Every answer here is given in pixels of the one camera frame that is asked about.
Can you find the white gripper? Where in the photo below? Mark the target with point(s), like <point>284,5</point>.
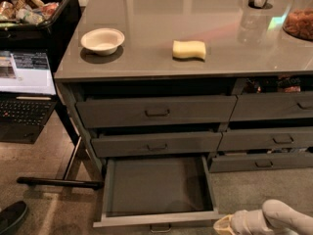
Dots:
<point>242,221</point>

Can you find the yellow sponge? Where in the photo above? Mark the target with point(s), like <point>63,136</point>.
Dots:
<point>188,49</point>

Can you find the snack bags in drawer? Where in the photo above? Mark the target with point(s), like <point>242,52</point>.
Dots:
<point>284,84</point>

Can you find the grey drawer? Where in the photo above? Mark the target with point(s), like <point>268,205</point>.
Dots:
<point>156,144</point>
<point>265,106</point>
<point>253,162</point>
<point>96,113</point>
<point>266,138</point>
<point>156,194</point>

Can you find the black laptop stand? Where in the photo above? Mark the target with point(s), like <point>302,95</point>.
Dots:
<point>62,167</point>

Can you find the white paper bowl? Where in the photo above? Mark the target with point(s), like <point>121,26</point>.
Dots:
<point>102,41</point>

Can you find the open black laptop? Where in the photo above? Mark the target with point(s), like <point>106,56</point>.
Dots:
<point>27,89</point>

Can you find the clear jar of snacks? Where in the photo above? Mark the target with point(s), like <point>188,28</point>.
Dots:
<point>299,20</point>

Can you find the black storage bin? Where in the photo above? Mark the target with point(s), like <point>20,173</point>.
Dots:
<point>52,36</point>

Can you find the black shoe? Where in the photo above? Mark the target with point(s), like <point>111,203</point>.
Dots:
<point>11,217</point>

